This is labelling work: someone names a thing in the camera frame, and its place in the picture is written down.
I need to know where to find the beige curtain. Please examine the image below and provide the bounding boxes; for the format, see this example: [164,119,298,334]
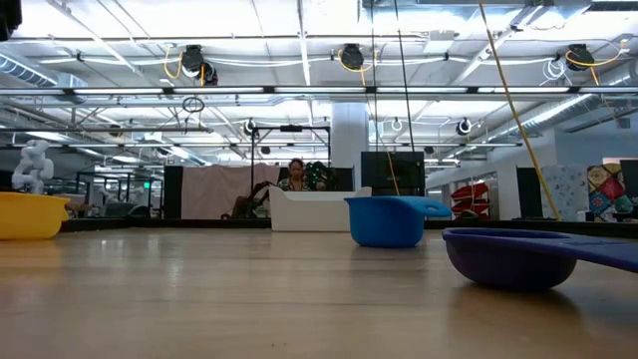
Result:
[180,164,281,220]

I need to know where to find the black screen panel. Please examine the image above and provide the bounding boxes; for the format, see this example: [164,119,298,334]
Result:
[360,151,427,197]

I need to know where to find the white square pillar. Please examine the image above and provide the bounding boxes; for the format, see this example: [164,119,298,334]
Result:
[330,102,371,193]

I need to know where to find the black partition panel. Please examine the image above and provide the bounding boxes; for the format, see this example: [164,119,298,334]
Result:
[162,165,184,220]

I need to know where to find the blue measuring cup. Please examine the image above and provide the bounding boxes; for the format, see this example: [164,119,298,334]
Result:
[343,194,454,249]

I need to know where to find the dark indigo measuring cup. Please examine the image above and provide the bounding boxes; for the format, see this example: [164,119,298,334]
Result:
[441,226,638,293]

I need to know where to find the white plastic basket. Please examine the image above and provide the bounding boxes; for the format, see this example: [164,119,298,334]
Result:
[267,185,373,233]

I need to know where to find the red storage bins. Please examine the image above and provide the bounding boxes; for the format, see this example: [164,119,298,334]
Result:
[450,181,490,216]

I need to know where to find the colourful patterned cloth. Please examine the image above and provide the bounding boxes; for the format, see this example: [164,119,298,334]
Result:
[586,163,635,222]

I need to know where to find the black hanging cable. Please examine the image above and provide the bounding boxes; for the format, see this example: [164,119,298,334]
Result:
[393,0,417,153]

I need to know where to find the black ceiling cable reel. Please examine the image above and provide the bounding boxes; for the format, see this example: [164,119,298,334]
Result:
[564,42,596,72]
[337,42,366,72]
[178,43,219,87]

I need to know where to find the yellow measuring cup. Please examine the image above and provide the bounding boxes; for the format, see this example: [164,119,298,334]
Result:
[0,191,72,241]

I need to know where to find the black metal stand frame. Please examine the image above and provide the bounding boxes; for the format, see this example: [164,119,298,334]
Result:
[248,124,333,193]

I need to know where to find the yellow hanging cable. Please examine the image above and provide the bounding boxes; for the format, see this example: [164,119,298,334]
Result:
[477,0,562,221]

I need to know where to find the person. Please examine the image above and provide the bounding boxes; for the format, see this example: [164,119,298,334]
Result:
[276,158,314,193]

